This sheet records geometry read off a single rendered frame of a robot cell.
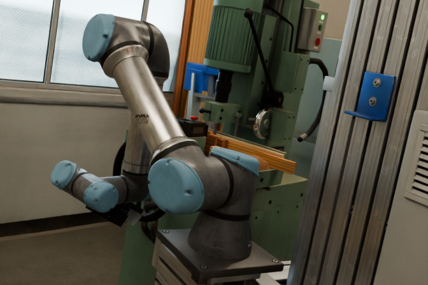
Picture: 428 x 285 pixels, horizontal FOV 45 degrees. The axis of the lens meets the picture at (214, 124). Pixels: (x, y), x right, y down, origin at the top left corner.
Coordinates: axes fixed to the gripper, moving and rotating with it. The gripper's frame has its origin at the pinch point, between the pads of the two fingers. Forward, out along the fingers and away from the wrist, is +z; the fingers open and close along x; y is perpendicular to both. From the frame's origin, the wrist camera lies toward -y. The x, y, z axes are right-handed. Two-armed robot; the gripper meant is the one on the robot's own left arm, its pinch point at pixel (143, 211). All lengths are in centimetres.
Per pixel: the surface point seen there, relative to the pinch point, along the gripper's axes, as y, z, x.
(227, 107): -48, 19, -9
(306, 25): -92, 26, -1
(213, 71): -83, 71, -76
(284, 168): -35.7, 26.8, 20.8
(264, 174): -30.2, 22.0, 18.2
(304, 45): -85, 30, 0
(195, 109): -61, 76, -79
